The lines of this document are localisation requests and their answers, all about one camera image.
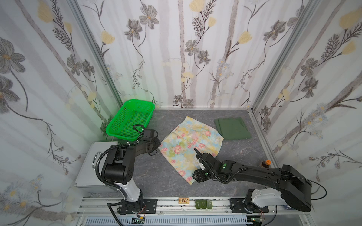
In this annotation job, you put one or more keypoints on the green tag block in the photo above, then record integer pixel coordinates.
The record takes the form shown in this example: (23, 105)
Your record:
(204, 204)

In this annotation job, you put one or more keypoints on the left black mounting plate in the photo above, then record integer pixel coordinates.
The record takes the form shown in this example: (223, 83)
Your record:
(146, 206)

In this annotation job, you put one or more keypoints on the green plastic basket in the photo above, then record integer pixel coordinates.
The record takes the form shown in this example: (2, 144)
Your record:
(131, 113)

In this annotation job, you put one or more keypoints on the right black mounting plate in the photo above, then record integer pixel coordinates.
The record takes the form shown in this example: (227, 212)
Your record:
(239, 205)

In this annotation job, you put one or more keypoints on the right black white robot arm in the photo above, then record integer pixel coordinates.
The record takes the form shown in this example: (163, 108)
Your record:
(284, 185)

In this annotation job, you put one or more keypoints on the small wooden tag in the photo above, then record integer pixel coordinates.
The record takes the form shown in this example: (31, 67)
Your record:
(183, 200)

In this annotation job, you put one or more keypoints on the black mounting plate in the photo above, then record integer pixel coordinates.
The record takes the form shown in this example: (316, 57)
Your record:
(146, 206)
(239, 205)

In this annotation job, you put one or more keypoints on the orange emergency stop button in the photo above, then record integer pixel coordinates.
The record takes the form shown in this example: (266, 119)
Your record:
(265, 164)

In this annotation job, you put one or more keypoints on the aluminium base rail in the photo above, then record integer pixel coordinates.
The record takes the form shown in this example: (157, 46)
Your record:
(166, 206)

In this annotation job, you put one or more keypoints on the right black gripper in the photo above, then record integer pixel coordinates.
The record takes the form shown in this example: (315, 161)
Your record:
(205, 163)

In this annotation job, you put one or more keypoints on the white vented cable duct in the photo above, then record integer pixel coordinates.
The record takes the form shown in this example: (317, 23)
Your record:
(186, 221)

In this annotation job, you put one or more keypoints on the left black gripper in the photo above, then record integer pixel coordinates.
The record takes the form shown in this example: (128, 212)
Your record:
(154, 142)

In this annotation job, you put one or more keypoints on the silver aluminium case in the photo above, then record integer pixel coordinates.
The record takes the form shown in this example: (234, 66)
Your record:
(87, 179)

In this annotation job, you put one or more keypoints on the green skirt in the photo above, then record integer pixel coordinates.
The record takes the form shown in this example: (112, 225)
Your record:
(232, 128)

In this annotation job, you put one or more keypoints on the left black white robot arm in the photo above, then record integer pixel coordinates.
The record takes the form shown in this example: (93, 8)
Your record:
(115, 168)

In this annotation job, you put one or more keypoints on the floral pastel skirt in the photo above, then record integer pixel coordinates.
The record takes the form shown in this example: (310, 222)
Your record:
(178, 146)

